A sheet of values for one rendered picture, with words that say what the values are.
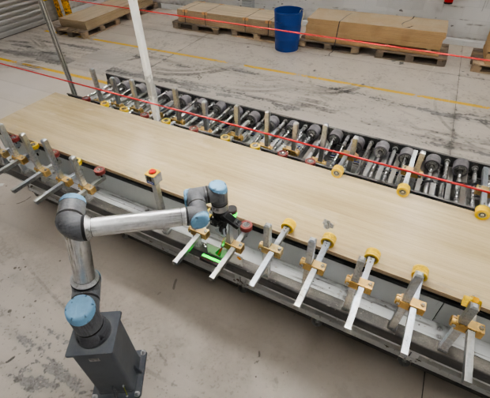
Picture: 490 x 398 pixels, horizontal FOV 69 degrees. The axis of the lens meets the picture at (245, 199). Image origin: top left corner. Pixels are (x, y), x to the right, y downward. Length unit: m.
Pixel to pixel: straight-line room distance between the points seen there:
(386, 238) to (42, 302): 2.66
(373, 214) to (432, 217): 0.36
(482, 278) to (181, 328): 1.99
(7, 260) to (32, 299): 0.56
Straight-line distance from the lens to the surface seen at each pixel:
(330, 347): 2.82
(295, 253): 2.29
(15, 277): 3.68
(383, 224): 2.35
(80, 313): 2.08
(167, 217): 1.64
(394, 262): 2.17
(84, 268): 2.05
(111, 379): 2.58
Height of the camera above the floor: 2.50
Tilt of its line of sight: 42 degrees down
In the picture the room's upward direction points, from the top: 1 degrees counter-clockwise
